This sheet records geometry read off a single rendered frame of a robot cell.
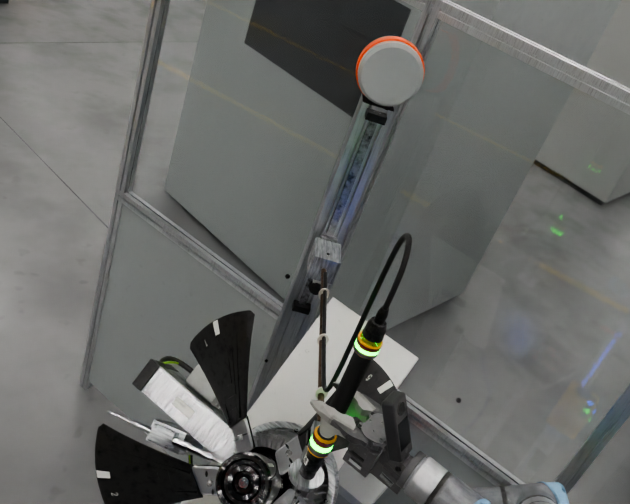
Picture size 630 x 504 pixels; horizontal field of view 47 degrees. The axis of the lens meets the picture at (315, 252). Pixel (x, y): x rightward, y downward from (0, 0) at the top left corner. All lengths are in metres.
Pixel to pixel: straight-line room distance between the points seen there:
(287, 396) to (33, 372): 1.74
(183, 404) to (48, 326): 1.86
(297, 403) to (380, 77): 0.79
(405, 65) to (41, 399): 2.13
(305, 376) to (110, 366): 1.43
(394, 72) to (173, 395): 0.91
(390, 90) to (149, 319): 1.42
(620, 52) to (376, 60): 5.43
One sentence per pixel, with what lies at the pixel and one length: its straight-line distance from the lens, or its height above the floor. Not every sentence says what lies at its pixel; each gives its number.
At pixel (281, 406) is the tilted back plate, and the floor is 1.14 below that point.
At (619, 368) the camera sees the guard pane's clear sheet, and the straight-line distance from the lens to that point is 1.88.
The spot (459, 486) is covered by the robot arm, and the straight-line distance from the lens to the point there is 1.27.
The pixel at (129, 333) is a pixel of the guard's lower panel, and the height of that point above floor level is 0.45.
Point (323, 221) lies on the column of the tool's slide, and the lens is 1.87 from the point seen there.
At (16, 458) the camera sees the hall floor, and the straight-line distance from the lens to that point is 3.02.
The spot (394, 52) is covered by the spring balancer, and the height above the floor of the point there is 1.94.
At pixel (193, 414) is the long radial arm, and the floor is 1.12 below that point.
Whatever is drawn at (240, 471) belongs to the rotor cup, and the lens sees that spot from 1.50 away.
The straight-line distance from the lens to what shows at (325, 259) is 1.80.
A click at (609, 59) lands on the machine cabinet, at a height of 1.18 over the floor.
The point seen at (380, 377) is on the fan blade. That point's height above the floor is 1.43.
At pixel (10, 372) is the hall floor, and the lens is 3.31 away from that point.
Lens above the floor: 2.38
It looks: 32 degrees down
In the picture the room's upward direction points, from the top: 21 degrees clockwise
